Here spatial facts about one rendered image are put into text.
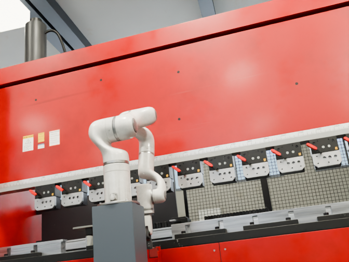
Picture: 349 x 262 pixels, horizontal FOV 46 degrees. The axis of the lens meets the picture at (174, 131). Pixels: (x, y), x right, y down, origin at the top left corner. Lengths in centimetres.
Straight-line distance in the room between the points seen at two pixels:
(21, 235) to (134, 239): 177
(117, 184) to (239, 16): 150
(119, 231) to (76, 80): 154
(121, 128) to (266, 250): 101
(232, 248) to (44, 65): 188
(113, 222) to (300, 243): 101
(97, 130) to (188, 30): 120
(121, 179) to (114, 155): 11
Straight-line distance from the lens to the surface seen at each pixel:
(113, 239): 176
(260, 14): 282
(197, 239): 235
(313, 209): 243
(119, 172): 184
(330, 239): 230
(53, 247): 284
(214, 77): 268
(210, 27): 283
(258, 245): 230
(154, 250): 231
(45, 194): 290
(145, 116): 222
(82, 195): 277
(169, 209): 309
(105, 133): 191
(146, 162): 227
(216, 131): 255
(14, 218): 335
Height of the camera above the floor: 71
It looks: 19 degrees up
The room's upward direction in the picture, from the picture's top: 6 degrees counter-clockwise
